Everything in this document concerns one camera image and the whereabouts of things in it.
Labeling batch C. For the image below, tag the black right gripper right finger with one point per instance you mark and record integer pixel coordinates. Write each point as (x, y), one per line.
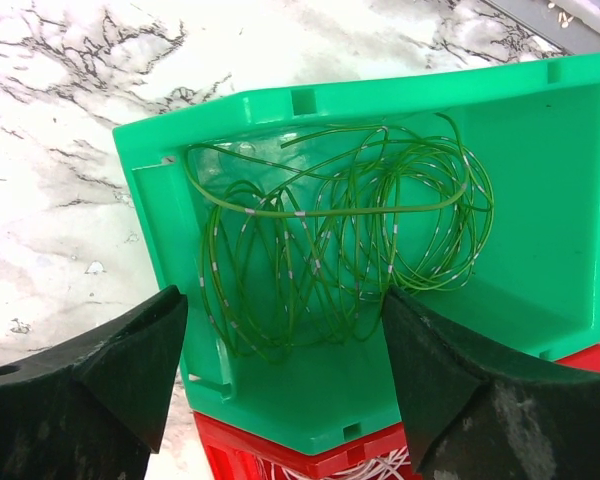
(473, 408)

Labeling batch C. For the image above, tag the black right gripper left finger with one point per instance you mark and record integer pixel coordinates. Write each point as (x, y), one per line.
(94, 406)

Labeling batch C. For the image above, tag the red plastic bin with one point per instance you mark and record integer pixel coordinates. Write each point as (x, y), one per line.
(260, 450)

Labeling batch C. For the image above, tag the green plastic bin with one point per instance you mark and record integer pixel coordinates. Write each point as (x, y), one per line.
(284, 214)

